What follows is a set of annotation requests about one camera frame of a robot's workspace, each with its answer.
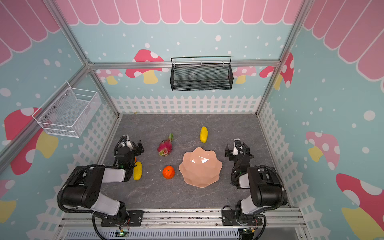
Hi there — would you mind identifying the pink dragon fruit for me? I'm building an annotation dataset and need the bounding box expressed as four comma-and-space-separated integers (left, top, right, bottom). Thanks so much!
157, 133, 174, 157

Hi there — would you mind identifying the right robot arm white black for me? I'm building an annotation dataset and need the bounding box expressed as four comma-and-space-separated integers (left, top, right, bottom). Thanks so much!
221, 139, 288, 226

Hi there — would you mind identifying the black wire mesh basket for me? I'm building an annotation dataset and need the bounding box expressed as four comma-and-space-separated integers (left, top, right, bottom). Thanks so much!
170, 56, 234, 92

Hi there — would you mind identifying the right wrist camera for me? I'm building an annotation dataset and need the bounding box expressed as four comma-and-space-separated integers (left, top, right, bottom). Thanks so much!
233, 139, 242, 156

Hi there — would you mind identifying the green circuit board left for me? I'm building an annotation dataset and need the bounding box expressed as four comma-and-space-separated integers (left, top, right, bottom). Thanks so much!
115, 230, 130, 238

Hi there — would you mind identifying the yellow mango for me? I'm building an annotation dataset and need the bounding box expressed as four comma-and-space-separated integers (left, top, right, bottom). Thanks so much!
133, 162, 143, 181
200, 127, 208, 143

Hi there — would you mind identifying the white wire mesh basket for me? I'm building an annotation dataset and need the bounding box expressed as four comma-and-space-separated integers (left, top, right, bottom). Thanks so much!
32, 82, 102, 138

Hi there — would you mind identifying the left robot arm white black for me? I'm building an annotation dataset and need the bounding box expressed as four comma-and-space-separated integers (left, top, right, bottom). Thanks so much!
57, 135, 145, 227

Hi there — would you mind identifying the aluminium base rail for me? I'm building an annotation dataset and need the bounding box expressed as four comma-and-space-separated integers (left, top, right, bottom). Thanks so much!
55, 206, 308, 240

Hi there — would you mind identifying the pink scalloped fruit bowl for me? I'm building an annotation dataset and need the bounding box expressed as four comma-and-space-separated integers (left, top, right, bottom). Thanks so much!
179, 147, 223, 188

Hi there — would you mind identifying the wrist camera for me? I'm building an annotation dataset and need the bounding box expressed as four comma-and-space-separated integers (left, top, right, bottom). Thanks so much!
233, 139, 242, 156
120, 135, 133, 149

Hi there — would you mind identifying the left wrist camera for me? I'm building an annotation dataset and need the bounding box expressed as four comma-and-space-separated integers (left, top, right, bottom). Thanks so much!
120, 135, 133, 149

